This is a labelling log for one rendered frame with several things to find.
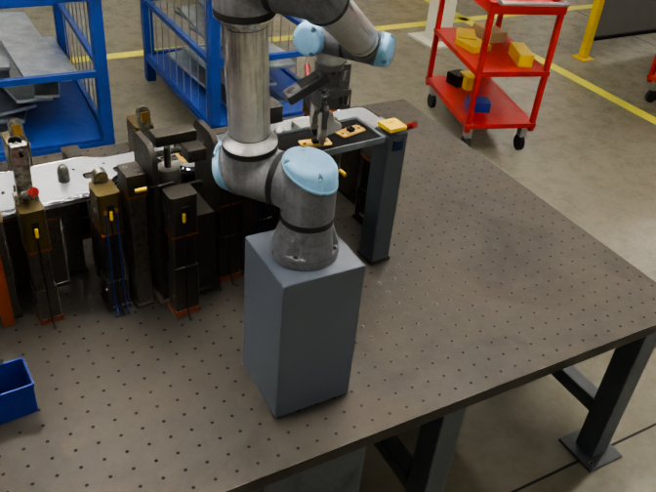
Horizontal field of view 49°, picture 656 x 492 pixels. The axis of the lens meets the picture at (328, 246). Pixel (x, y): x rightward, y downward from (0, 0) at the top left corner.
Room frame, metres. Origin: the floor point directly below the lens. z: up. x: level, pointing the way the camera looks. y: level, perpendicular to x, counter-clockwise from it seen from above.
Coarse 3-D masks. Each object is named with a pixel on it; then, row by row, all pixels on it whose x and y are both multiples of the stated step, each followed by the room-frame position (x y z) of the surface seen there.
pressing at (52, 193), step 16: (336, 112) 2.25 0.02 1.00; (352, 112) 2.26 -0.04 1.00; (368, 112) 2.27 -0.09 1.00; (272, 128) 2.08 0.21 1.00; (288, 128) 2.09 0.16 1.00; (64, 160) 1.76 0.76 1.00; (80, 160) 1.76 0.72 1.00; (96, 160) 1.77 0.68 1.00; (112, 160) 1.78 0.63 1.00; (128, 160) 1.79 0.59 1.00; (176, 160) 1.82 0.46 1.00; (0, 176) 1.64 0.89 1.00; (32, 176) 1.66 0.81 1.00; (48, 176) 1.66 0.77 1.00; (80, 176) 1.68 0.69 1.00; (112, 176) 1.70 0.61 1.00; (0, 192) 1.56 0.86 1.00; (48, 192) 1.58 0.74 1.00; (64, 192) 1.59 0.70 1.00; (80, 192) 1.60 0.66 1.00; (0, 208) 1.49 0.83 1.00; (48, 208) 1.52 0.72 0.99
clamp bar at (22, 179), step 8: (16, 136) 1.47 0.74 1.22; (16, 144) 1.44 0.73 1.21; (24, 144) 1.44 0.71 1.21; (16, 152) 1.43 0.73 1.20; (24, 152) 1.44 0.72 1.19; (16, 160) 1.43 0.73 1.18; (24, 160) 1.45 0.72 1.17; (16, 168) 1.43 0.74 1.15; (24, 168) 1.45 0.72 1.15; (16, 176) 1.44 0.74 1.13; (24, 176) 1.45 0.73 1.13; (16, 184) 1.44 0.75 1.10; (24, 184) 1.45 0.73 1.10
